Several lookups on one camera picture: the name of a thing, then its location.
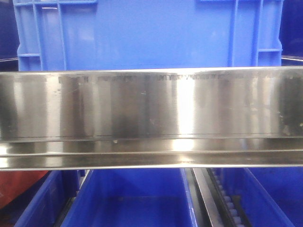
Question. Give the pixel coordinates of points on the blue bin lower middle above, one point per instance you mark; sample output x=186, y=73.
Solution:
x=147, y=197

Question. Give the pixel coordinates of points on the blue bin lower left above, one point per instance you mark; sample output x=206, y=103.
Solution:
x=50, y=199

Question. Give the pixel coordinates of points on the blue bin upper shelf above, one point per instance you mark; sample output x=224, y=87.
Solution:
x=147, y=34

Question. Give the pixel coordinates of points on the blue bin lower right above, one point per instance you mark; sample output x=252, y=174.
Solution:
x=269, y=197

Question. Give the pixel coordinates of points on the stainless steel shelf rail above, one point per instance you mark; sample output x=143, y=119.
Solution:
x=102, y=119

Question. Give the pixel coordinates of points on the blue bin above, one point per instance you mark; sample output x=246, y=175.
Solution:
x=50, y=199
x=269, y=197
x=147, y=197

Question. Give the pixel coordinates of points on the metal roller track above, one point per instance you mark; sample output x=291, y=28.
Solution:
x=212, y=206

